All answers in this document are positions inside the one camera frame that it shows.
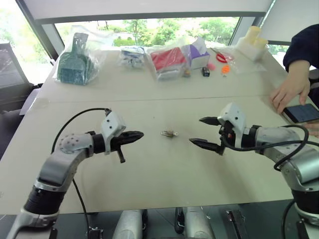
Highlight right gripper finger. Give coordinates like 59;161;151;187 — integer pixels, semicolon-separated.
198;116;220;126
188;138;222;152

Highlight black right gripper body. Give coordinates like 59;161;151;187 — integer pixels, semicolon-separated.
215;120;236;156

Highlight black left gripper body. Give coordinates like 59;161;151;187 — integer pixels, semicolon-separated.
110;134;128;164

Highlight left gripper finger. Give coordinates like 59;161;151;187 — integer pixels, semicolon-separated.
124;135;145;147
123;130;145;140

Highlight person's right hand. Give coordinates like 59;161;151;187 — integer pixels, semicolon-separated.
270;59;311;114

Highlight person's left hand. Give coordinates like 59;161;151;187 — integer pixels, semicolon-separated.
303;121;319;139

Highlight purple white carton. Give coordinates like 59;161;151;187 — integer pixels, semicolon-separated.
185;37;211;70

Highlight red item in bag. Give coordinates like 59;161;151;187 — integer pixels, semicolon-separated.
147;44;187;83

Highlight red flat pack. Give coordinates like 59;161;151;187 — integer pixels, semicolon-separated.
151;47;186;72

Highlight black smartphone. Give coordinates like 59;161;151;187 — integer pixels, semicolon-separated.
282;103;319;123

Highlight blue white packet bag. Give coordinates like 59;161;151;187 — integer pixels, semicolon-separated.
119;45;147;70

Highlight silver rounded shape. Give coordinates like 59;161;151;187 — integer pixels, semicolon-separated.
116;210;148;239
183;206;215;239

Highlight white foam block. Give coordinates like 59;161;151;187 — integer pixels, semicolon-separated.
235;37;269;62

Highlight black lever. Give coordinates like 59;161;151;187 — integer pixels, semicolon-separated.
174;207;185;235

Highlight green plastic scoop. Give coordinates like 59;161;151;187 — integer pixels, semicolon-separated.
56;32;99;84

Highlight pale yellow cylinder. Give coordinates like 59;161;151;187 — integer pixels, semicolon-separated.
248;26;262;45
255;37;269;50

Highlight teal dustpan in bag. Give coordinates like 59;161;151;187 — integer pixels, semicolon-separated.
53;24;107;87

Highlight person's dark navy sleeve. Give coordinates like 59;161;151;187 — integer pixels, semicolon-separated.
283;23;319;73

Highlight white roller blind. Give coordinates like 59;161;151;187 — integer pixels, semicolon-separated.
24;0;274;20

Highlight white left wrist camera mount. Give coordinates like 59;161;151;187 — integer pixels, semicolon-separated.
100;111;127;155

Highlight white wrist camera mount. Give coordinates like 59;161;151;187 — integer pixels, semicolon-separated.
216;102;247;147
100;111;127;155

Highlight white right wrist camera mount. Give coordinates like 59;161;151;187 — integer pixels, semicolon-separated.
216;102;247;147

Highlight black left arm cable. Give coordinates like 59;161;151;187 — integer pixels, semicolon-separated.
51;107;90;230

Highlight black metal bracket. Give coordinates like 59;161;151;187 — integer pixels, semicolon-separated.
225;210;246;239
87;225;105;239

